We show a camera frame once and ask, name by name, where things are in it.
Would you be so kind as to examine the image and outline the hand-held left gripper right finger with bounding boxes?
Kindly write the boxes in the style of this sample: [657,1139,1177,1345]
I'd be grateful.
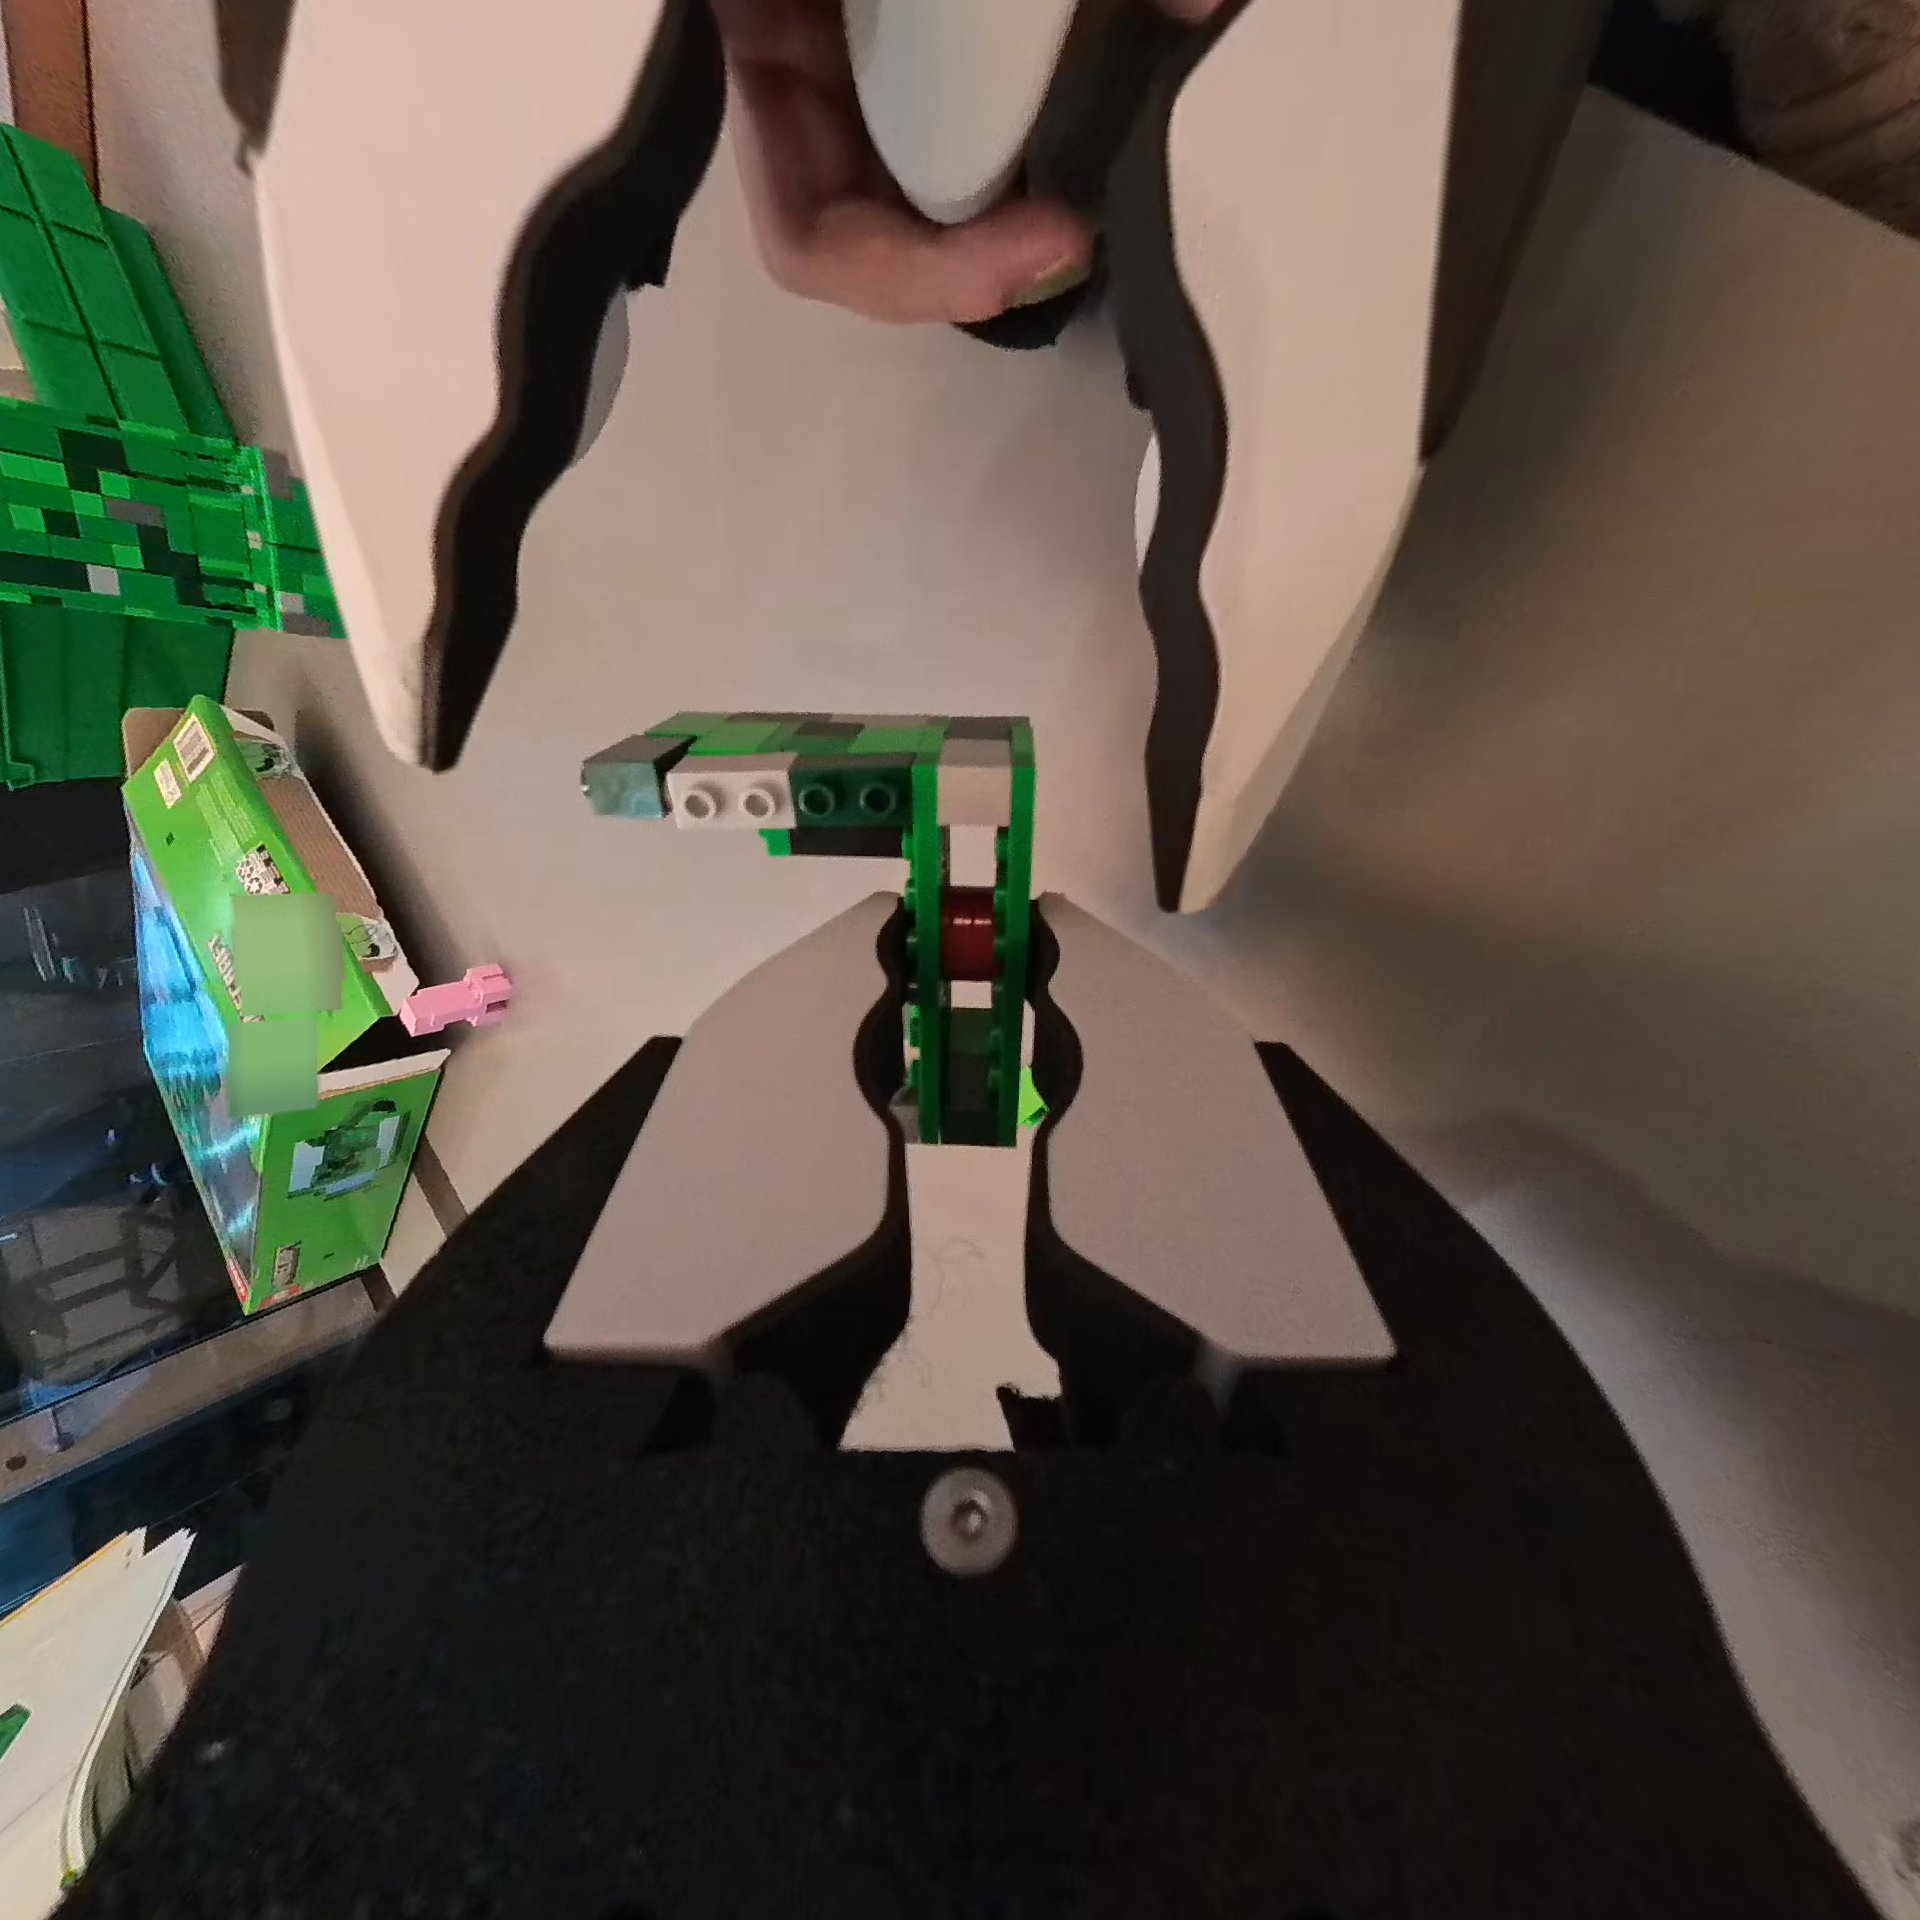
[1020,890,1404,1369]

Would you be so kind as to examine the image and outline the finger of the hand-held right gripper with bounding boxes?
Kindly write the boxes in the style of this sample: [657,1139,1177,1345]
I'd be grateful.
[252,0,696,778]
[1114,0,1467,916]

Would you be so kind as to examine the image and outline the person's right hand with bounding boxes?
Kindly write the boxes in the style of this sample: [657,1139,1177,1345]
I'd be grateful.
[717,0,1097,326]

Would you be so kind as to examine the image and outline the person's right forearm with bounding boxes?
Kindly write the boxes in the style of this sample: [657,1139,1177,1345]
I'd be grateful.
[1725,0,1920,244]

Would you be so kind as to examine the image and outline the pink lego pig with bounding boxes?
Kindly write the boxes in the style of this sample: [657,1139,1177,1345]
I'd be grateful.
[395,965,524,1041]

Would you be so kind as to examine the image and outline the lego instruction booklet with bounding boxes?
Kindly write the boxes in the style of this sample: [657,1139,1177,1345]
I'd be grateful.
[0,1521,202,1920]

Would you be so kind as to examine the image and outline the green lego set box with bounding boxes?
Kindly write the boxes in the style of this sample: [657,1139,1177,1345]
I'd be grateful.
[120,694,454,1316]

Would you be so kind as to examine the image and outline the large green creeper lego model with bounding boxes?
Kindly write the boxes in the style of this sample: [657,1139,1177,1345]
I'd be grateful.
[0,119,353,794]

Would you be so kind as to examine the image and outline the green and grey lego build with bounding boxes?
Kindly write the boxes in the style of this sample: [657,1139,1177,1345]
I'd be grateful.
[577,710,1056,1153]

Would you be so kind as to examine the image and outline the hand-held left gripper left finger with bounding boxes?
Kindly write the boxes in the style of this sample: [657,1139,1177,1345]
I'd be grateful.
[540,891,918,1373]

